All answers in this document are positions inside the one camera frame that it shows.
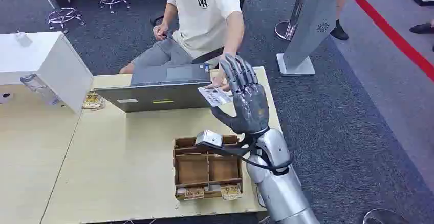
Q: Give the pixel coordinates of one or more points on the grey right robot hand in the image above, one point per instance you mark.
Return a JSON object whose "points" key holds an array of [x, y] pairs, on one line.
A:
{"points": [[251, 110]]}

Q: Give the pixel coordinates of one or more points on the white printed card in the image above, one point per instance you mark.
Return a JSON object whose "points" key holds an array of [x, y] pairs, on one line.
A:
{"points": [[213, 97]]}

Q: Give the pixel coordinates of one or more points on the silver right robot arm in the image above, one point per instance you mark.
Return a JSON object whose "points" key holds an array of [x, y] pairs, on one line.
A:
{"points": [[281, 188]]}

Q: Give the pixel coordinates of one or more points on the seated person's left hand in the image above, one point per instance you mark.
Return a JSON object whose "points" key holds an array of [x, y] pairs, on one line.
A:
{"points": [[220, 79]]}

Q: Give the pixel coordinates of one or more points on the seated person's hand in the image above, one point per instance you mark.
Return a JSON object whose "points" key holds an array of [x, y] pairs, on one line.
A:
{"points": [[220, 79], [160, 31]]}

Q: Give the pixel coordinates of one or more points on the wooden card box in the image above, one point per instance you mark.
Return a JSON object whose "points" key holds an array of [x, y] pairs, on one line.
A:
{"points": [[193, 170]]}

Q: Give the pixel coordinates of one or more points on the yellow printed card stack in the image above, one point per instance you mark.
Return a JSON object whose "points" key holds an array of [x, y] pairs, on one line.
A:
{"points": [[93, 101], [231, 192], [194, 194]]}

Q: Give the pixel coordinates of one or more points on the grey laptop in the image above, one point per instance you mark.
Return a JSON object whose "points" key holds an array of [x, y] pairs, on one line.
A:
{"points": [[152, 97]]}

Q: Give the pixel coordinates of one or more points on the seated person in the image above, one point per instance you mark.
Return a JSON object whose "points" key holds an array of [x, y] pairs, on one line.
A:
{"points": [[203, 19]]}

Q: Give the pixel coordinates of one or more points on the grey standing display panel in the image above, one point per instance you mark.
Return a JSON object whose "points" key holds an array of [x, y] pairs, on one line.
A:
{"points": [[312, 19]]}

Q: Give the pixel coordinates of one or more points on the standing person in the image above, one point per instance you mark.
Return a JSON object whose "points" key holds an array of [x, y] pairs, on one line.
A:
{"points": [[339, 32]]}

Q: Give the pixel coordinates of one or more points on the seated person's right hand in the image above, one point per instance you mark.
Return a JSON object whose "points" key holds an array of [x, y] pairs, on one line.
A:
{"points": [[160, 31]]}

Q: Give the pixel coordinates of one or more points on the red barrier belt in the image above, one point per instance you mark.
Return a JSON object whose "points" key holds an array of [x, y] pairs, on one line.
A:
{"points": [[390, 32]]}

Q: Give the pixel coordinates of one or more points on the chrome rimmed stool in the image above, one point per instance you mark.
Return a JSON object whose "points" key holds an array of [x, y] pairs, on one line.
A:
{"points": [[373, 215]]}

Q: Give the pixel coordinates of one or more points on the person's black shoe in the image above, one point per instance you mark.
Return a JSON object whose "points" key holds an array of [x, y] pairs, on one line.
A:
{"points": [[422, 28]]}

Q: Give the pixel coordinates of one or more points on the white cabinet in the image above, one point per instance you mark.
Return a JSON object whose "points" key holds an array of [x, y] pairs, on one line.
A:
{"points": [[51, 59]]}

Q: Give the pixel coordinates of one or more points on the clear plastic holder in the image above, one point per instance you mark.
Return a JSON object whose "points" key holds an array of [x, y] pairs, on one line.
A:
{"points": [[40, 88]]}

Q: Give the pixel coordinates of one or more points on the small clear plastic item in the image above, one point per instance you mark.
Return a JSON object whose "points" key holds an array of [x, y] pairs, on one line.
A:
{"points": [[23, 39]]}

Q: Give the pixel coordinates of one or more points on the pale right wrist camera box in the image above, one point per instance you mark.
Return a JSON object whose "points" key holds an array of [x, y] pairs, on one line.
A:
{"points": [[209, 139]]}

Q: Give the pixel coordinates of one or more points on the chrome stanchion post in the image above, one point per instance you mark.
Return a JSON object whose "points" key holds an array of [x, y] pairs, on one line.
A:
{"points": [[294, 12]]}

